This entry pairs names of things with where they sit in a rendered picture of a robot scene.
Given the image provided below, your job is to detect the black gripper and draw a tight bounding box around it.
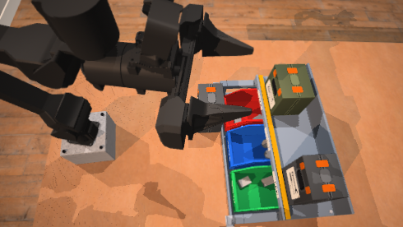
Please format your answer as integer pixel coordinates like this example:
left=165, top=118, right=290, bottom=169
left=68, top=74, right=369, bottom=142
left=121, top=3, right=254, bottom=150

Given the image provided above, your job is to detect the blue bin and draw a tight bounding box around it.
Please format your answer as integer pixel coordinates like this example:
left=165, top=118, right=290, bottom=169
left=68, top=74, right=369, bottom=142
left=225, top=124, right=271, bottom=169

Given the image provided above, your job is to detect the yellow long thin bar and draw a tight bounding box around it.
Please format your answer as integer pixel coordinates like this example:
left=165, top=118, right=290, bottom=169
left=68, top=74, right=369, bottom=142
left=258, top=75, right=291, bottom=220

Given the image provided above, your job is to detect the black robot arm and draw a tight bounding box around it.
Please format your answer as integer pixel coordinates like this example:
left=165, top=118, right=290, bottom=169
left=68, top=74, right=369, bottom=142
left=0, top=0, right=183, bottom=146

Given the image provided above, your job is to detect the green open bin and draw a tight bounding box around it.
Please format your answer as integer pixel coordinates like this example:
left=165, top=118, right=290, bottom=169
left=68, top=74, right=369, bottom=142
left=229, top=165, right=279, bottom=212

